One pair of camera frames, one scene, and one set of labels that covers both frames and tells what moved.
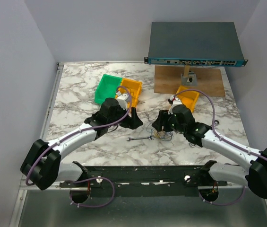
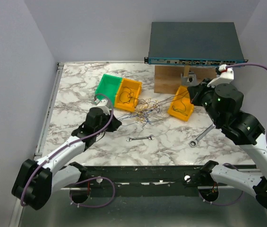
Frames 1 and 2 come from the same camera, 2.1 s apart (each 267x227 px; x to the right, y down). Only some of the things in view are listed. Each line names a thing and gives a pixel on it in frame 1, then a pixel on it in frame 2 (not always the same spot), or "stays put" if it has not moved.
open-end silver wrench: [129, 139] stays put
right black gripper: [161, 120] -> [195, 91]
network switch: [189, 43] stays put
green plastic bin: [107, 88] stays put
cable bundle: [167, 136] -> [145, 109]
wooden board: [167, 79] stays put
